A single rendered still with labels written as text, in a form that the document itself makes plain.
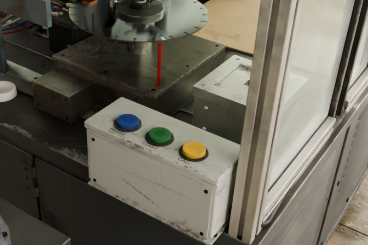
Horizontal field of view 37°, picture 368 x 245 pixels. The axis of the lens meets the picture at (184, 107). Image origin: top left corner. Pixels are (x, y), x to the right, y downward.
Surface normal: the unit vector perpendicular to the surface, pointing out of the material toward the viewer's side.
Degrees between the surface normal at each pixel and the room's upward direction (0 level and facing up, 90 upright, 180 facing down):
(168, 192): 90
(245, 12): 0
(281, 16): 90
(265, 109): 90
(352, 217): 0
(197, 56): 0
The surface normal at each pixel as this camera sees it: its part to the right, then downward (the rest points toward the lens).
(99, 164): -0.54, 0.42
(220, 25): 0.06, -0.84
